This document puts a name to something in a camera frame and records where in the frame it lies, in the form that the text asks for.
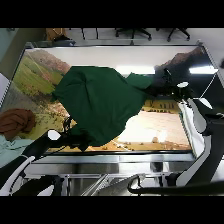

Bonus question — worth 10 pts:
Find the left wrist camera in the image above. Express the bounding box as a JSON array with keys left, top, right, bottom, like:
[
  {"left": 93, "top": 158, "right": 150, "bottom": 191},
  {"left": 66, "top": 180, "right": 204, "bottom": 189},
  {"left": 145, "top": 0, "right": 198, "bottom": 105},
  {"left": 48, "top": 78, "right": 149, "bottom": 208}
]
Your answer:
[{"left": 62, "top": 116, "right": 74, "bottom": 134}]

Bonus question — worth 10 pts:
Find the brown garment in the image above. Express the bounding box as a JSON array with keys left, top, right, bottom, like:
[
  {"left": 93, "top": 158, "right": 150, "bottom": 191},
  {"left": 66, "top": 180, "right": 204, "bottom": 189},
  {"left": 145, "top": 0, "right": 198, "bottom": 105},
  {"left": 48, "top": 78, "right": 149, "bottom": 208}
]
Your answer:
[{"left": 0, "top": 108, "right": 37, "bottom": 141}]

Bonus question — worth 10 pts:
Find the dark green T-shirt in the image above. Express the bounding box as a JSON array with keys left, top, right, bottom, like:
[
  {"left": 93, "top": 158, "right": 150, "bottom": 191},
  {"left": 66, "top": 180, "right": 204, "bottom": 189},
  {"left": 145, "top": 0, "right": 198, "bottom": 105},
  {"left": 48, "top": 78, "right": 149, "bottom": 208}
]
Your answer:
[{"left": 49, "top": 65, "right": 156, "bottom": 148}]

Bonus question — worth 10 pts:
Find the black cable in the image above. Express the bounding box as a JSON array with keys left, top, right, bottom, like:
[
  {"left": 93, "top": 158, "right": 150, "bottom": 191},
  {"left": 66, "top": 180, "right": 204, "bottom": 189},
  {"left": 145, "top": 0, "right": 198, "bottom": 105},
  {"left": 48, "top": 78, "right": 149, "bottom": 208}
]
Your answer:
[{"left": 127, "top": 175, "right": 224, "bottom": 197}]

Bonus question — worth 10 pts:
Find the pale green garment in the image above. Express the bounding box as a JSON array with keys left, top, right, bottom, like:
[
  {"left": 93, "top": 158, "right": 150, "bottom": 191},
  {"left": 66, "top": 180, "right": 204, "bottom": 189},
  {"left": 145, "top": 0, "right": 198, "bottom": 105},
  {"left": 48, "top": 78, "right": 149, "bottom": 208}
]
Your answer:
[{"left": 0, "top": 134, "right": 35, "bottom": 170}]

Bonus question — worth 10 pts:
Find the black office chair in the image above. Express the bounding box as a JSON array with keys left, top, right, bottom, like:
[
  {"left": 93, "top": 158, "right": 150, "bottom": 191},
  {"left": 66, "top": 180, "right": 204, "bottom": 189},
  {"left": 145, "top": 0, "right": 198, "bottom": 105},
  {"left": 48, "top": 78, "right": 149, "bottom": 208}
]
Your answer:
[
  {"left": 114, "top": 27, "right": 153, "bottom": 42},
  {"left": 166, "top": 27, "right": 191, "bottom": 43}
]

